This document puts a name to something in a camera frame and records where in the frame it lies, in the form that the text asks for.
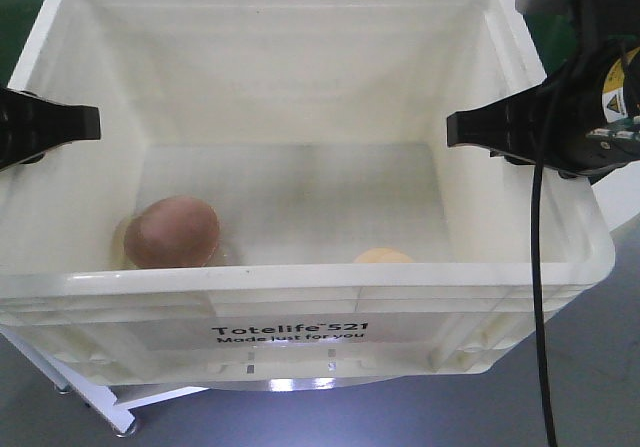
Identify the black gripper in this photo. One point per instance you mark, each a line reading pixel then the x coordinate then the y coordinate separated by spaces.
pixel 582 121

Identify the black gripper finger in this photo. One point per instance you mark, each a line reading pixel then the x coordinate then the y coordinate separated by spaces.
pixel 31 126

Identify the pink worn tennis ball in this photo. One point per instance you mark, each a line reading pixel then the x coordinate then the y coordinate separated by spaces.
pixel 175 232

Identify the yellow tennis ball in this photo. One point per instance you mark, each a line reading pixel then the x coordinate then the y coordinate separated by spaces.
pixel 383 255

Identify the white plastic tote box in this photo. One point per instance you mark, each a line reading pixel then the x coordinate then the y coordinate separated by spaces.
pixel 316 129

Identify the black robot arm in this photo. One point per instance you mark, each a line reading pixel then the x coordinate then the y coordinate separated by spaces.
pixel 596 21

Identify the white conveyor support leg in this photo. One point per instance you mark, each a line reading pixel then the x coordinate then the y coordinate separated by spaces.
pixel 113 404

